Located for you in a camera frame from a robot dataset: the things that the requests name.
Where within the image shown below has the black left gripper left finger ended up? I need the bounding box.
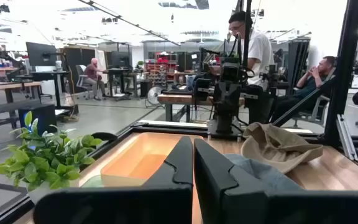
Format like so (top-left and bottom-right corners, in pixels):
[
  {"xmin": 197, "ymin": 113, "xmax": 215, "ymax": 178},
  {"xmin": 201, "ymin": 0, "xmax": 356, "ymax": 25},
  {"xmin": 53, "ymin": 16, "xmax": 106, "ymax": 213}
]
[{"xmin": 141, "ymin": 136, "xmax": 194, "ymax": 188}]

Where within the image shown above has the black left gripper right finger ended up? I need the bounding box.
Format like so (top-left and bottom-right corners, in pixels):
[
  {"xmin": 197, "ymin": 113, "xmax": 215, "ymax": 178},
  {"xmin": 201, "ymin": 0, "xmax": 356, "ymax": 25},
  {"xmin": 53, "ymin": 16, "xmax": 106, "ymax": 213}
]
[{"xmin": 193, "ymin": 138, "xmax": 269, "ymax": 224}]

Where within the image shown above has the tan beige cap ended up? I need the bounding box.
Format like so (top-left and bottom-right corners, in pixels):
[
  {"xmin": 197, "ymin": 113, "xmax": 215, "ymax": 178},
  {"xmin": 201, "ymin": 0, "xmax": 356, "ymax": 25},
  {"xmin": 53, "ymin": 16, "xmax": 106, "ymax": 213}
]
[{"xmin": 240, "ymin": 122, "xmax": 324, "ymax": 174}]

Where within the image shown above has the orange plastic tray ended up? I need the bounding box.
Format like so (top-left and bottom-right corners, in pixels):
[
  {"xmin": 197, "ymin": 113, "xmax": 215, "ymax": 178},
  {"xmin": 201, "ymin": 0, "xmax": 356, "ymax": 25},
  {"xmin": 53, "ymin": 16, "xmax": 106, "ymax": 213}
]
[{"xmin": 99, "ymin": 132, "xmax": 205, "ymax": 189}]

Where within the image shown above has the blue denim cap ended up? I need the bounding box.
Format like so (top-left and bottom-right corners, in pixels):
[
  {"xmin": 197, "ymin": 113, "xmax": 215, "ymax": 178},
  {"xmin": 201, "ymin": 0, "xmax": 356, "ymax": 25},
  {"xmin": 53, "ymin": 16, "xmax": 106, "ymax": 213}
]
[{"xmin": 224, "ymin": 154, "xmax": 306, "ymax": 192}]

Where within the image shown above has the wooden table with metal legs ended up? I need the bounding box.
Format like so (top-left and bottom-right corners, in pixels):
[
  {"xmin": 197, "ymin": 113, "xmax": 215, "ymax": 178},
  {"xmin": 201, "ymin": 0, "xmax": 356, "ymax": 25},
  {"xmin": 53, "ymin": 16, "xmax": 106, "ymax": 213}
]
[{"xmin": 157, "ymin": 93, "xmax": 246, "ymax": 123}]

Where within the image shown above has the round floor fan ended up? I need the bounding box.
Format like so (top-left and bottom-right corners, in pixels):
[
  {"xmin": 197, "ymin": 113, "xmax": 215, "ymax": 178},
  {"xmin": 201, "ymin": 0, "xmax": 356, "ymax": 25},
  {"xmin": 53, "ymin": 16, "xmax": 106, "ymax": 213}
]
[{"xmin": 146, "ymin": 85, "xmax": 167, "ymax": 107}]

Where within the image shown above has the green plastic tray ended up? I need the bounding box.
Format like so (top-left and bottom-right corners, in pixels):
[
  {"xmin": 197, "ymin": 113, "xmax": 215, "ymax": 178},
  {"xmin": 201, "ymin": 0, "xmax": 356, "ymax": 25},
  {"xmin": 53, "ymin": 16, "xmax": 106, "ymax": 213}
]
[{"xmin": 81, "ymin": 174, "xmax": 105, "ymax": 189}]

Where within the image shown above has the red storage shelf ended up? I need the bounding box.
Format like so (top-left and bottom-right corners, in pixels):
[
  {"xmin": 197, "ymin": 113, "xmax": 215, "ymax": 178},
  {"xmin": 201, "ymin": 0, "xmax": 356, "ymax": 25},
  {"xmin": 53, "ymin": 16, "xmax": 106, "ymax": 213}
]
[{"xmin": 145, "ymin": 52, "xmax": 180, "ymax": 87}]

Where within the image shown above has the dark office desk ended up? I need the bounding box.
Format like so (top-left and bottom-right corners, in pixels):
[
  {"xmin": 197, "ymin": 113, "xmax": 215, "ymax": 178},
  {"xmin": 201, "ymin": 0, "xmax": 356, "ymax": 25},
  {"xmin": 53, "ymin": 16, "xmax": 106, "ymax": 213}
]
[{"xmin": 103, "ymin": 68, "xmax": 149, "ymax": 100}]

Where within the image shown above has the black computer monitor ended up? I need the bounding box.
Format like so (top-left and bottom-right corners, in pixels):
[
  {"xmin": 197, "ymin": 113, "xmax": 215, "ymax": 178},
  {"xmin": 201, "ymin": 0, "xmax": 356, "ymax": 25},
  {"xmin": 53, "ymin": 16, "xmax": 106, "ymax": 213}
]
[
  {"xmin": 25, "ymin": 42, "xmax": 58, "ymax": 67},
  {"xmin": 110, "ymin": 51, "xmax": 132, "ymax": 69}
]

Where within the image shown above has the person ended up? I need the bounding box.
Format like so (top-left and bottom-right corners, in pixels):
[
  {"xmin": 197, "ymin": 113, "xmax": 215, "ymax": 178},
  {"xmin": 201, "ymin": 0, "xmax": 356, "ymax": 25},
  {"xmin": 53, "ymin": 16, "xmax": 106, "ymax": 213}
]
[
  {"xmin": 227, "ymin": 11, "xmax": 276, "ymax": 125},
  {"xmin": 84, "ymin": 57, "xmax": 108, "ymax": 101},
  {"xmin": 268, "ymin": 55, "xmax": 337, "ymax": 124}
]

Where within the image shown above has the grey office chair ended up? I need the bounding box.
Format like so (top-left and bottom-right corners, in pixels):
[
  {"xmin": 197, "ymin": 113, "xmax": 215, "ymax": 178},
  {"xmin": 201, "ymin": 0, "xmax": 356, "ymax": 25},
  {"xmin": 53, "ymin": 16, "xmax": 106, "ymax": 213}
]
[
  {"xmin": 75, "ymin": 64, "xmax": 93, "ymax": 100},
  {"xmin": 291, "ymin": 95, "xmax": 331, "ymax": 128}
]

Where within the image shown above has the green artificial potted plant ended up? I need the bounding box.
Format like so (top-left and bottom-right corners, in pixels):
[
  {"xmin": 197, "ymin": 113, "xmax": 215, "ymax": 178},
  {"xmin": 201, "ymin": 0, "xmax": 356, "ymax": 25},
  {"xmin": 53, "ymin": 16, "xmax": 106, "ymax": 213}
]
[{"xmin": 0, "ymin": 111, "xmax": 104, "ymax": 205}]

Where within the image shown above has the black computer tower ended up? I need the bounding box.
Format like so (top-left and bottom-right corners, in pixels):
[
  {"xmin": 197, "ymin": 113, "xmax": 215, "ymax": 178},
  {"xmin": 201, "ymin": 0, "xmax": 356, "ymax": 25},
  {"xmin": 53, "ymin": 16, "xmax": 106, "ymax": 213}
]
[{"xmin": 17, "ymin": 104, "xmax": 57, "ymax": 135}]

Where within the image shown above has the black monitor desk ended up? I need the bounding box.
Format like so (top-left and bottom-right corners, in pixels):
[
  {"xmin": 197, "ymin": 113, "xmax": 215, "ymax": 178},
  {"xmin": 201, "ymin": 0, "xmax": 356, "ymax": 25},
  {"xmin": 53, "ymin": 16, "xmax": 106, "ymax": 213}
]
[{"xmin": 29, "ymin": 70, "xmax": 71, "ymax": 108}]

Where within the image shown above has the wooden workbench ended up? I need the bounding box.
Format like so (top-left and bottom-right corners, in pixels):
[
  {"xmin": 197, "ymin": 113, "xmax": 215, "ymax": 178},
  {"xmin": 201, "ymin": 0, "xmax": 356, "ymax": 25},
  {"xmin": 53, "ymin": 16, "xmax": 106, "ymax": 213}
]
[{"xmin": 0, "ymin": 81, "xmax": 43, "ymax": 108}]

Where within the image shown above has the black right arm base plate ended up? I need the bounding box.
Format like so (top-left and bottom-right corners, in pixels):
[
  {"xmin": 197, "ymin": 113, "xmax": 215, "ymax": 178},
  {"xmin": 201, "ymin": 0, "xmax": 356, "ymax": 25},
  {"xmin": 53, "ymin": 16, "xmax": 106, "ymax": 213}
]
[{"xmin": 206, "ymin": 119, "xmax": 245, "ymax": 140}]

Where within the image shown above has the black frame handle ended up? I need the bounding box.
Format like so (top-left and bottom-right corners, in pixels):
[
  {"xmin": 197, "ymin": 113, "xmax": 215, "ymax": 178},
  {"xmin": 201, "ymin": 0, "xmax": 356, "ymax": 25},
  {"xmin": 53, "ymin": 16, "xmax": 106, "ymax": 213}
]
[{"xmin": 91, "ymin": 132, "xmax": 118, "ymax": 144}]

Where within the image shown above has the silver aluminium rail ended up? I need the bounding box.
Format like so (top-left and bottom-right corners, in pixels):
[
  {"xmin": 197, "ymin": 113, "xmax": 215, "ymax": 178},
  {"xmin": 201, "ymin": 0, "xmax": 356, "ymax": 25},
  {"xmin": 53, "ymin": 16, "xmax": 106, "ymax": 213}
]
[{"xmin": 336, "ymin": 114, "xmax": 358, "ymax": 162}]

